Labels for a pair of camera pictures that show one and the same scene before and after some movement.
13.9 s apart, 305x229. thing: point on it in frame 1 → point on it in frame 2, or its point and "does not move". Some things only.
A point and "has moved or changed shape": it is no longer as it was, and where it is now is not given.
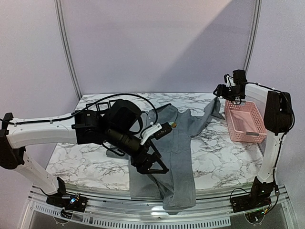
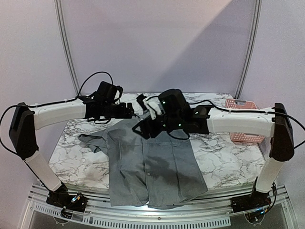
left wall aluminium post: x=66 y=47 does not move
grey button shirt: x=176 y=186 has moved or changed shape
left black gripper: x=143 y=166 → x=122 y=114
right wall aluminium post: x=255 y=34 does not move
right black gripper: x=225 y=91 → x=146 y=126
